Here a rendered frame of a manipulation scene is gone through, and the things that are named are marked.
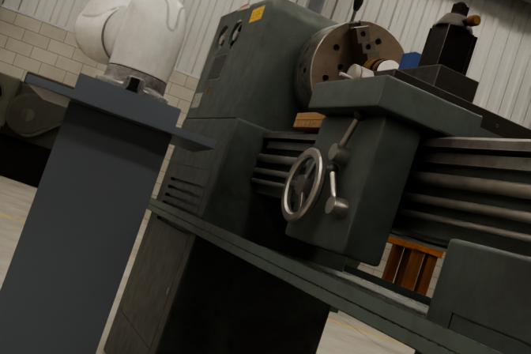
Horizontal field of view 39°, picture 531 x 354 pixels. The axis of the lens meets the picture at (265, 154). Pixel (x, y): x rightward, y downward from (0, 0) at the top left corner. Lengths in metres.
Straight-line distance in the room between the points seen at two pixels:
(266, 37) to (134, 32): 0.47
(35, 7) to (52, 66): 0.97
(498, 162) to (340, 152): 0.32
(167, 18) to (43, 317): 0.76
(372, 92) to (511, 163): 0.29
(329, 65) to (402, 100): 0.76
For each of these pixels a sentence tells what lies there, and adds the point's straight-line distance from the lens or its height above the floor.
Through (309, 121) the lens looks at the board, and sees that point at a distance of 1.85.
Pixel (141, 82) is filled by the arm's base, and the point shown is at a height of 0.83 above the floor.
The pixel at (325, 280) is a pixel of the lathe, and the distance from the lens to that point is 1.26.
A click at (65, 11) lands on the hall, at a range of 12.40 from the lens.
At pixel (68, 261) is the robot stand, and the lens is 1.79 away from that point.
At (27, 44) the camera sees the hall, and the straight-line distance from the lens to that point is 12.29.
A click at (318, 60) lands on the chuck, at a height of 1.07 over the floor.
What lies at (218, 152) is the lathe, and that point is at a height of 0.76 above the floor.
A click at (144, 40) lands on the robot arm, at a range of 1.85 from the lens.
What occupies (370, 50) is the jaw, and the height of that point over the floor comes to 1.14.
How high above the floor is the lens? 0.62
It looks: 5 degrees up
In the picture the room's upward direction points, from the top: 19 degrees clockwise
